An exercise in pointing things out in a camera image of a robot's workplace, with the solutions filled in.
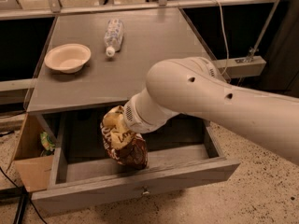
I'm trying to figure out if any brown cardboard box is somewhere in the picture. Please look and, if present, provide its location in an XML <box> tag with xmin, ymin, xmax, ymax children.
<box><xmin>11</xmin><ymin>115</ymin><xmax>53</xmax><ymax>192</ymax></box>

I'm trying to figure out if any green snack packet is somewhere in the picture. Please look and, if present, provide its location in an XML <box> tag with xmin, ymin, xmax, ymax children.
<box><xmin>40</xmin><ymin>132</ymin><xmax>55</xmax><ymax>151</ymax></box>

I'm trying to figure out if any brown chip bag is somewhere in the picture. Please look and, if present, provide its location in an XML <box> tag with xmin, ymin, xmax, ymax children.
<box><xmin>99</xmin><ymin>105</ymin><xmax>150</xmax><ymax>170</ymax></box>

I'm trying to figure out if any grey wooden cabinet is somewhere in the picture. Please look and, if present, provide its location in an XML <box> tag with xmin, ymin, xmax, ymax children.
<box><xmin>27</xmin><ymin>8</ymin><xmax>213</xmax><ymax>116</ymax></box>

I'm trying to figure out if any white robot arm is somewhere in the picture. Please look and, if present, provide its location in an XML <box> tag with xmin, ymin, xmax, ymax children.
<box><xmin>102</xmin><ymin>57</ymin><xmax>299</xmax><ymax>165</ymax></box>

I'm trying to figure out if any grey open top drawer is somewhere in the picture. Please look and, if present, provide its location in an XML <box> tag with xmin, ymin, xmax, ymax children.
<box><xmin>32</xmin><ymin>107</ymin><xmax>240</xmax><ymax>214</ymax></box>

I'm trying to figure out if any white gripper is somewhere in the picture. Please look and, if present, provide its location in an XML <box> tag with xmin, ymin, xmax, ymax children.
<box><xmin>103</xmin><ymin>97</ymin><xmax>165</xmax><ymax>149</ymax></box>

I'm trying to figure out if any clear plastic water bottle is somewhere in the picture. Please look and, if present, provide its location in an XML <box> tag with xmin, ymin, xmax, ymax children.
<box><xmin>104</xmin><ymin>19</ymin><xmax>124</xmax><ymax>58</ymax></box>

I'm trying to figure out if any white paper bowl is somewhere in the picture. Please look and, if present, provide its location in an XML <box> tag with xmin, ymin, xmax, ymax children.
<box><xmin>44</xmin><ymin>44</ymin><xmax>91</xmax><ymax>74</ymax></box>

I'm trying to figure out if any metal drawer knob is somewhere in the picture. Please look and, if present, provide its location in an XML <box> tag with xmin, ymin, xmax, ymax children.
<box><xmin>141</xmin><ymin>187</ymin><xmax>150</xmax><ymax>196</ymax></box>

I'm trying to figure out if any black floor cable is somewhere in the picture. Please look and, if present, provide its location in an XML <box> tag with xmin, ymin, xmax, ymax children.
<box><xmin>0</xmin><ymin>166</ymin><xmax>49</xmax><ymax>224</ymax></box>

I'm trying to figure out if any white hanging cable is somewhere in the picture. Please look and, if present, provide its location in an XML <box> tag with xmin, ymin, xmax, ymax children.
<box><xmin>205</xmin><ymin>0</ymin><xmax>232</xmax><ymax>81</ymax></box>

